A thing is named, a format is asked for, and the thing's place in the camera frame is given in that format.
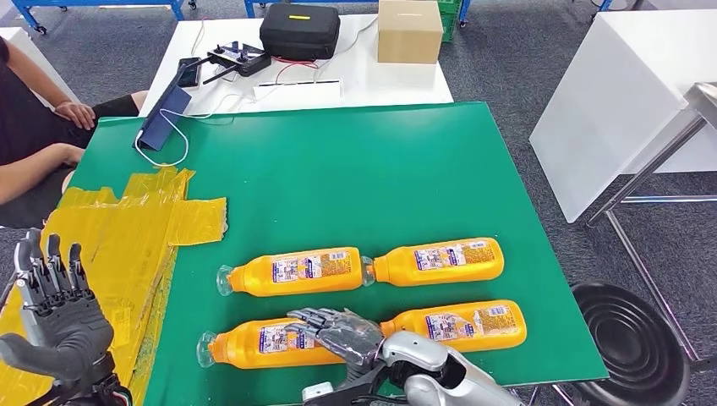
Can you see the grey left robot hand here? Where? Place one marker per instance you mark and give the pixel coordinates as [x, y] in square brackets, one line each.
[67, 330]

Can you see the person's left hand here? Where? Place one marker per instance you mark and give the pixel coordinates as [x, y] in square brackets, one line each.
[75, 115]

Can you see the black round stool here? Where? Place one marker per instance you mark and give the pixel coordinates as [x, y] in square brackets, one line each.
[627, 347]

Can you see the person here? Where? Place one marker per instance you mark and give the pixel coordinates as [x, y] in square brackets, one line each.
[22, 112]

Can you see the black remote controller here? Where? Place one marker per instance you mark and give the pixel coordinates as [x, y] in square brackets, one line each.
[241, 59]

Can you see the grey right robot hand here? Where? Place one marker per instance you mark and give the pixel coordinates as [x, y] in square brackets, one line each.
[353, 342]

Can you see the blue tablet folio case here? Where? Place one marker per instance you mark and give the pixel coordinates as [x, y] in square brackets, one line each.
[162, 123]

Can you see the cardboard box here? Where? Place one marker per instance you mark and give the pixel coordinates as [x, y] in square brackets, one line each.
[409, 33]

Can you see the black carrying case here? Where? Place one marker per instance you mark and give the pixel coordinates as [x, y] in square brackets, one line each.
[299, 33]

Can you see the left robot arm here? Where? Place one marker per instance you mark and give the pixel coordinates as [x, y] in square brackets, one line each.
[106, 392]

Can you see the black smartphone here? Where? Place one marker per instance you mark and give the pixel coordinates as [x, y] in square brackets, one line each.
[189, 73]

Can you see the person's right forearm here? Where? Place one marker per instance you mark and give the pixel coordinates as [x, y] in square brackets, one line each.
[39, 171]

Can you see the steel table frame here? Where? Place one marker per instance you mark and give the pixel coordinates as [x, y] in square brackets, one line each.
[706, 101]

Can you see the white power strip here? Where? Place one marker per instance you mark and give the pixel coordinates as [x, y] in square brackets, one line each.
[297, 92]

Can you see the green plastic crate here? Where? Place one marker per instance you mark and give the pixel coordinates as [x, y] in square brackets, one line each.
[451, 22]

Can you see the person's left forearm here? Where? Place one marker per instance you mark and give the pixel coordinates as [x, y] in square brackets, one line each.
[47, 83]

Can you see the orange detergent bottle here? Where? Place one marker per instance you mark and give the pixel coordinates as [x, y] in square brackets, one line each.
[487, 263]
[241, 344]
[252, 277]
[504, 330]

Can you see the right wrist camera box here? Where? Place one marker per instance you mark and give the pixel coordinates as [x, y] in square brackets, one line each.
[318, 391]

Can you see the green table board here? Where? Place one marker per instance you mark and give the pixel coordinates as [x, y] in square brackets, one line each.
[336, 185]

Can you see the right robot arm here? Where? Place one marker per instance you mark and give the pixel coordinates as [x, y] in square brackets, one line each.
[476, 386]

